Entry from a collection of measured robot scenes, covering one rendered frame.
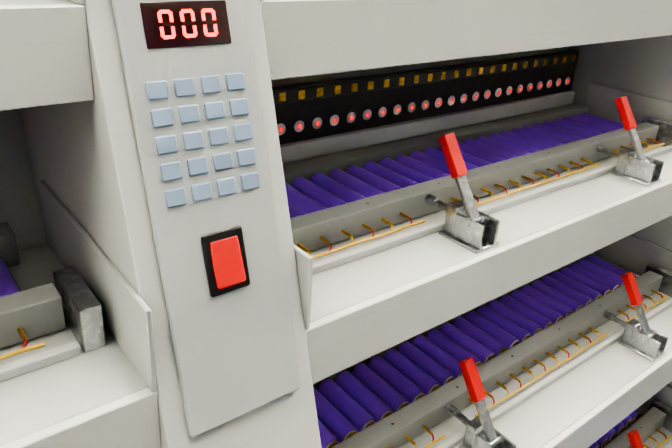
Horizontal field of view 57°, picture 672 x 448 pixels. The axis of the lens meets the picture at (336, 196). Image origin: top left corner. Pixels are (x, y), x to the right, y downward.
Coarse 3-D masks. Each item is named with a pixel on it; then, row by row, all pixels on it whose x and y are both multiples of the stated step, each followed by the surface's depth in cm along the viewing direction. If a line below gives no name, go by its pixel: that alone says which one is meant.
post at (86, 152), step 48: (96, 0) 29; (96, 48) 29; (96, 96) 30; (48, 144) 40; (96, 144) 32; (96, 192) 33; (144, 192) 31; (96, 240) 36; (144, 240) 31; (288, 240) 36; (144, 288) 31; (288, 288) 36; (240, 432) 35; (288, 432) 37
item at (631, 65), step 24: (576, 48) 85; (600, 48) 82; (624, 48) 80; (648, 48) 77; (576, 72) 85; (600, 72) 83; (624, 72) 80; (648, 72) 78; (576, 96) 86; (648, 96) 78; (648, 240) 82
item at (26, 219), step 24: (552, 48) 84; (360, 72) 64; (384, 72) 66; (0, 120) 44; (0, 144) 45; (24, 144) 46; (0, 168) 45; (24, 168) 46; (0, 192) 45; (24, 192) 46; (0, 216) 45; (24, 216) 46; (24, 240) 46
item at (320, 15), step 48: (288, 0) 35; (336, 0) 37; (384, 0) 39; (432, 0) 42; (480, 0) 45; (528, 0) 48; (576, 0) 52; (624, 0) 57; (288, 48) 36; (336, 48) 38; (384, 48) 41; (432, 48) 44; (480, 48) 47; (528, 48) 51
